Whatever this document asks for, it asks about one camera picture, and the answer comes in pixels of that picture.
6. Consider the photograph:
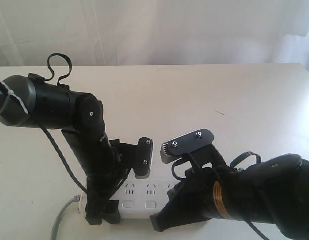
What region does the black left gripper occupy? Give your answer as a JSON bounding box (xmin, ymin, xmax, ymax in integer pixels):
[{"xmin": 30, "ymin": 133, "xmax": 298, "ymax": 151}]
[{"xmin": 61, "ymin": 130, "xmax": 137, "ymax": 225}]

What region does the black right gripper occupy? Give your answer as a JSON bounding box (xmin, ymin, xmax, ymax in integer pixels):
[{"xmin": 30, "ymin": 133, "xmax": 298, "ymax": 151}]
[{"xmin": 150, "ymin": 168, "xmax": 234, "ymax": 233}]

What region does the white five-outlet power strip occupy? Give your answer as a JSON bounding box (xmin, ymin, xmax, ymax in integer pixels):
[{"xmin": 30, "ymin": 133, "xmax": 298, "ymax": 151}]
[{"xmin": 77, "ymin": 180, "xmax": 185, "ymax": 220}]

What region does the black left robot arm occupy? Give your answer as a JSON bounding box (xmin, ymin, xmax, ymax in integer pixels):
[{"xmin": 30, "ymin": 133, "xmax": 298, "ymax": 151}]
[{"xmin": 0, "ymin": 75, "xmax": 152, "ymax": 225}]

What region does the white backdrop curtain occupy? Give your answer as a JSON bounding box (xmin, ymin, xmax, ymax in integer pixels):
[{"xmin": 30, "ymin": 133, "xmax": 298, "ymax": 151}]
[{"xmin": 0, "ymin": 0, "xmax": 309, "ymax": 72}]

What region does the grey power cord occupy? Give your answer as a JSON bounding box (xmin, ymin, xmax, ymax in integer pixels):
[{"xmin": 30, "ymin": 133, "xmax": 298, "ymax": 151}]
[{"xmin": 50, "ymin": 195, "xmax": 81, "ymax": 240}]

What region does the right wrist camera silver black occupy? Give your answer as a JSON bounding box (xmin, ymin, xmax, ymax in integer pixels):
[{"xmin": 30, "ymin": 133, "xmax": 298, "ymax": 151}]
[{"xmin": 160, "ymin": 129, "xmax": 214, "ymax": 164}]

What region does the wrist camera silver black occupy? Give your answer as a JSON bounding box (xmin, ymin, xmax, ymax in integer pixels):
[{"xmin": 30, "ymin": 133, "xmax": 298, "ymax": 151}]
[
  {"xmin": 160, "ymin": 129, "xmax": 214, "ymax": 164},
  {"xmin": 133, "ymin": 137, "xmax": 153, "ymax": 180}
]

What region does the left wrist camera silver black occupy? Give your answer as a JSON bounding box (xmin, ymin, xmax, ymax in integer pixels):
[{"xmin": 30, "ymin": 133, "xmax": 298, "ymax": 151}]
[{"xmin": 133, "ymin": 137, "xmax": 153, "ymax": 180}]

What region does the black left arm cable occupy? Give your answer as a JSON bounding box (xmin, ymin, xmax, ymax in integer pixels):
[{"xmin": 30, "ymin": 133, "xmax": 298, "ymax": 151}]
[{"xmin": 31, "ymin": 53, "xmax": 130, "ymax": 201}]

